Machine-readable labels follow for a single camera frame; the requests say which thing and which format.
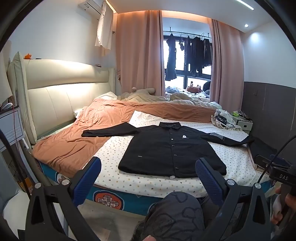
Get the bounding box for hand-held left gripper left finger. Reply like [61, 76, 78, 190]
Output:
[25, 157, 102, 241]

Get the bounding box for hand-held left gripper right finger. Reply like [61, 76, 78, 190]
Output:
[195, 158, 271, 241]

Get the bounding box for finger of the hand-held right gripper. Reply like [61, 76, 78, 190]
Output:
[255, 155, 292, 171]

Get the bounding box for black button shirt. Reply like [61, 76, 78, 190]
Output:
[81, 122, 255, 179]

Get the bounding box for person's right hand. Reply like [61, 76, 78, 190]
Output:
[270, 185, 296, 226]

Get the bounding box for dark cloth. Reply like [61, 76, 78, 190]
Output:
[248, 138, 278, 163]

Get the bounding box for white nightstand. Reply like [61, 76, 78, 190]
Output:
[232, 113, 253, 135]

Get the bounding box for orange blanket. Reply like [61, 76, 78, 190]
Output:
[32, 98, 218, 178]

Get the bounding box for blue patterned mattress cover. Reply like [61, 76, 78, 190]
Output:
[38, 160, 273, 217]

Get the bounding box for person's patterned grey trousers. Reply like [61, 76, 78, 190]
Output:
[133, 191, 222, 241]

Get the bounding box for bed with dotted sheet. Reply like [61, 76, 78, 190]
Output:
[94, 111, 262, 198]

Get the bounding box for cream duvet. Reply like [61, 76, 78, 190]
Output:
[117, 91, 222, 109]

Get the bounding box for white pillow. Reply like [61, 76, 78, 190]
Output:
[94, 91, 117, 101]

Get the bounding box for cream leather headboard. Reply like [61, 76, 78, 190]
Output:
[7, 52, 116, 145]

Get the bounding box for brown plush toy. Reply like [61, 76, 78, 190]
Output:
[186, 81, 201, 93]

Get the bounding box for white bedside cabinet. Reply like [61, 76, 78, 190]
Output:
[0, 109, 29, 152]

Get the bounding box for beige plush toy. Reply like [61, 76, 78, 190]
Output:
[126, 87, 155, 99]

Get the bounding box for pink curtain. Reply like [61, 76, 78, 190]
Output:
[209, 20, 244, 112]
[116, 10, 167, 98]

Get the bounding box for window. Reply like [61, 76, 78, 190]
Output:
[163, 30, 212, 94]

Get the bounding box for hanging dark garment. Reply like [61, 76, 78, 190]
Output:
[184, 36, 204, 76]
[165, 33, 178, 81]
[202, 38, 213, 67]

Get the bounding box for hanging white garment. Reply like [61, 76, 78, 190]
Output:
[95, 1, 114, 56]

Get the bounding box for ceiling strip light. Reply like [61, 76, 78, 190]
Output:
[236, 0, 255, 10]

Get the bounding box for white air conditioner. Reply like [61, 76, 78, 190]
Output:
[77, 0, 103, 14]

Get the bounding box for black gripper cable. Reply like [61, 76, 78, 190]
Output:
[258, 138, 296, 186]
[0, 128, 31, 201]

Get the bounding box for bundle of black cables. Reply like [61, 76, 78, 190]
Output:
[216, 115, 235, 128]

